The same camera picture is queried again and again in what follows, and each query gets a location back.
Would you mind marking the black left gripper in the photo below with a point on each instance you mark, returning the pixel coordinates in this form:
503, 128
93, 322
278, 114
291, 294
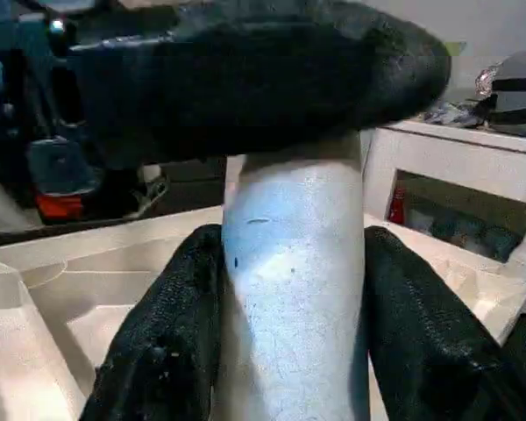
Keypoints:
48, 153

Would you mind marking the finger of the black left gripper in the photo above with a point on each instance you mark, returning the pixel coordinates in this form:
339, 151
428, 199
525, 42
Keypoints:
267, 79

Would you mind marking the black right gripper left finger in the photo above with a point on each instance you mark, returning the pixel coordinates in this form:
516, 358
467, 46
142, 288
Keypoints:
158, 329

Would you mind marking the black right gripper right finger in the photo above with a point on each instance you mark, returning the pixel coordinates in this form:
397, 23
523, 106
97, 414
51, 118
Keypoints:
429, 329

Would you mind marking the white plastic table top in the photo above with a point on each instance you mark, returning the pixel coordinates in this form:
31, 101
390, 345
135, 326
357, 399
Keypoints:
48, 272

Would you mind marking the white plastic table leg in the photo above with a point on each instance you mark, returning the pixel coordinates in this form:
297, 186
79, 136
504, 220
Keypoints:
298, 263

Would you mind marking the dark grey round device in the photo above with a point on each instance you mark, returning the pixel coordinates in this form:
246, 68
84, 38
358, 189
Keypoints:
521, 92

